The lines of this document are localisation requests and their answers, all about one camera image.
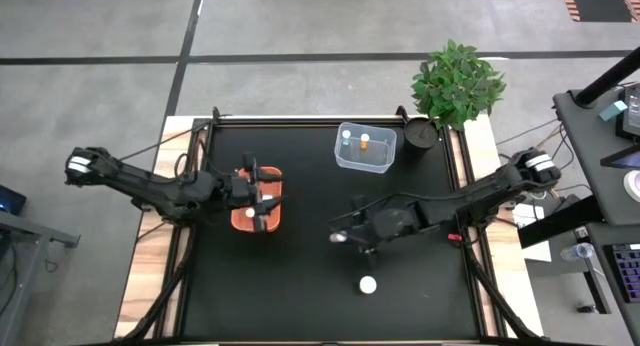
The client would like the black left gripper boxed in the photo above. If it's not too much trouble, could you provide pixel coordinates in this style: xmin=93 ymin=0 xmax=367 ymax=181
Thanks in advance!
xmin=222 ymin=152 xmax=285 ymax=233

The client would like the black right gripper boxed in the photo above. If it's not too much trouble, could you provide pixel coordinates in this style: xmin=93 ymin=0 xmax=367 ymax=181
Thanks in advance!
xmin=327 ymin=194 xmax=401 ymax=272

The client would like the orange plastic bin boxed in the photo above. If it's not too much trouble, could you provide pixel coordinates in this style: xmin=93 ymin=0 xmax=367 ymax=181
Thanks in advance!
xmin=229 ymin=165 xmax=284 ymax=235

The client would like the clear plastic bin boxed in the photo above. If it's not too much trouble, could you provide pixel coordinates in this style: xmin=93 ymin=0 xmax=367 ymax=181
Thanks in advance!
xmin=333 ymin=121 xmax=398 ymax=175

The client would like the black table mat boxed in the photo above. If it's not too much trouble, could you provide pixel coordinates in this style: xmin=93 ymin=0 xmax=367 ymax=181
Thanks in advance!
xmin=182 ymin=123 xmax=479 ymax=340

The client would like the green plant in black pot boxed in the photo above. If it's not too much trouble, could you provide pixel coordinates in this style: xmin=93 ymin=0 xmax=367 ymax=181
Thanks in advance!
xmin=402 ymin=39 xmax=507 ymax=155

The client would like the white paper sheet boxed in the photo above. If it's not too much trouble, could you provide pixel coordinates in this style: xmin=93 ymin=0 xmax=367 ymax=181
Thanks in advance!
xmin=512 ymin=203 xmax=552 ymax=263

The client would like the black desk base bar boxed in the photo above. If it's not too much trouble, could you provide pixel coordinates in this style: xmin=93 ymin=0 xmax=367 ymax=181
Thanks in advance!
xmin=517 ymin=195 xmax=606 ymax=250

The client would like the clear water bottle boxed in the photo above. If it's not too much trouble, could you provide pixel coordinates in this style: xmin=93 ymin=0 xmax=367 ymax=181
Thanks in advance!
xmin=559 ymin=242 xmax=595 ymax=263

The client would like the grey side table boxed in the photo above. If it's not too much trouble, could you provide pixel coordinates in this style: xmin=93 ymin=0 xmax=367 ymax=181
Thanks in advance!
xmin=0 ymin=210 xmax=81 ymax=346

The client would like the dark grey desk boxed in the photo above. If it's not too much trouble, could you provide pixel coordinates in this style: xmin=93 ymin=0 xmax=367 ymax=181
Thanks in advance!
xmin=552 ymin=83 xmax=640 ymax=227

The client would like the blue-lit black device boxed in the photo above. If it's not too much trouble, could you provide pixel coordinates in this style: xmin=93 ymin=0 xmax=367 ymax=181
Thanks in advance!
xmin=0 ymin=184 xmax=28 ymax=217

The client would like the backlit black keyboard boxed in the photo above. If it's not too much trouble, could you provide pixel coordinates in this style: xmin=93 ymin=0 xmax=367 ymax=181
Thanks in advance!
xmin=603 ymin=243 xmax=640 ymax=303

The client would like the dark laptop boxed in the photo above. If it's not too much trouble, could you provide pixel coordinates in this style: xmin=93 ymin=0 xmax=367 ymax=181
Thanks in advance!
xmin=599 ymin=144 xmax=640 ymax=170

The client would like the white tape roll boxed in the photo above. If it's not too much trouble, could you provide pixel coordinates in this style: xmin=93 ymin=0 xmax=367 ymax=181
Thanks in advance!
xmin=622 ymin=169 xmax=640 ymax=204

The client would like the teal box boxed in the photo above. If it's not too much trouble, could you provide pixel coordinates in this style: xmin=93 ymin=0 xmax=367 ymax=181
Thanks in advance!
xmin=598 ymin=99 xmax=629 ymax=122

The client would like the black pole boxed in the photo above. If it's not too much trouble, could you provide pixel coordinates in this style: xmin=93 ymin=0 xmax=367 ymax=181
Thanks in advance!
xmin=573 ymin=45 xmax=640 ymax=108

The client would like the black screen device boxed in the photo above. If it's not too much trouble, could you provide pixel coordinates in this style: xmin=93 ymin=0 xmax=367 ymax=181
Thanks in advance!
xmin=615 ymin=83 xmax=640 ymax=141

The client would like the black aluminium table frame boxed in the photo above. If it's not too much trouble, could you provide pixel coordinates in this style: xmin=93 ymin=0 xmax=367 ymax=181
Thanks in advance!
xmin=114 ymin=105 xmax=544 ymax=346

